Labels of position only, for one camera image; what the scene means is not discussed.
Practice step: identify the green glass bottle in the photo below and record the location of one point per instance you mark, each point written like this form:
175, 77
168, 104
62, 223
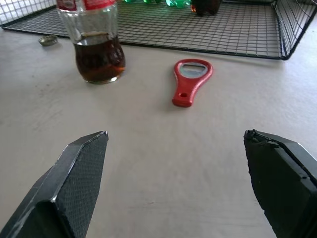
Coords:
135, 1
178, 3

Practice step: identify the glass cola bottle red label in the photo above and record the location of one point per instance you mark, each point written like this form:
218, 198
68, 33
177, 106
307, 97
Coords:
96, 49

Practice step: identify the brown glass bottle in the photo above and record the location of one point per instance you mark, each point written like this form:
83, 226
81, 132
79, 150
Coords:
205, 6

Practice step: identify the metal bottle cap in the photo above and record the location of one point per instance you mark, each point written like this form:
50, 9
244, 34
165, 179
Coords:
48, 40

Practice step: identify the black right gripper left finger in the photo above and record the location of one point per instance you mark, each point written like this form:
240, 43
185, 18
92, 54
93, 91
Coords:
74, 178

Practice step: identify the red bottle opener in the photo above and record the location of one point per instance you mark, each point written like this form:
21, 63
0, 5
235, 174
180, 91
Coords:
190, 81

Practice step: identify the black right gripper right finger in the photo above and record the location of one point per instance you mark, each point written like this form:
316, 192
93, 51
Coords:
280, 183

